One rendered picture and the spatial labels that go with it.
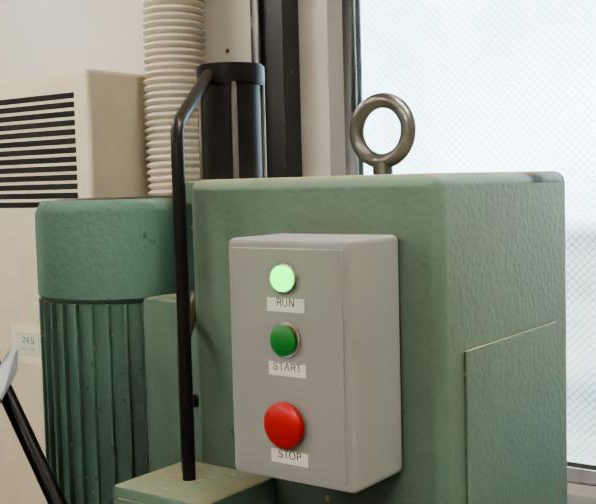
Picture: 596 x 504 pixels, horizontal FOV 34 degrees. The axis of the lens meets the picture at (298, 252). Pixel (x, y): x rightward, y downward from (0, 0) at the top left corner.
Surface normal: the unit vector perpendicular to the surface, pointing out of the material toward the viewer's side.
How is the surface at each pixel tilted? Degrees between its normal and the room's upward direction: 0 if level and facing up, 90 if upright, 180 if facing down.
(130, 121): 90
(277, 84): 90
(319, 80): 90
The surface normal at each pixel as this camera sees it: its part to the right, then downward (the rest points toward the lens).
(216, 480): -0.03, -1.00
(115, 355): -0.04, 0.07
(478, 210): 0.80, 0.02
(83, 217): -0.30, 0.07
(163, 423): -0.59, 0.07
